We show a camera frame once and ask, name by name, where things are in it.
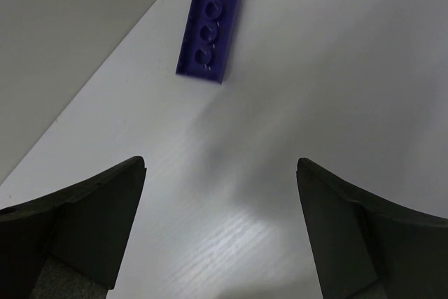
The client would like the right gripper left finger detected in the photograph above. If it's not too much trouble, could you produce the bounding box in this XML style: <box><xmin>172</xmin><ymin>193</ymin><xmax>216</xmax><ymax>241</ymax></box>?
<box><xmin>1</xmin><ymin>156</ymin><xmax>146</xmax><ymax>298</ymax></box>

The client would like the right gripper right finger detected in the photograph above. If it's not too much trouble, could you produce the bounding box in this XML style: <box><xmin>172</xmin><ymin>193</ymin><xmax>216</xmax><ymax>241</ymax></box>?
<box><xmin>297</xmin><ymin>158</ymin><xmax>447</xmax><ymax>298</ymax></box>

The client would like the purple lego piece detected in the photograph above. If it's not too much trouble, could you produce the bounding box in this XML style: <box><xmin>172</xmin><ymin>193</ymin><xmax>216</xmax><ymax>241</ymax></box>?
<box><xmin>176</xmin><ymin>0</ymin><xmax>241</xmax><ymax>83</ymax></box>

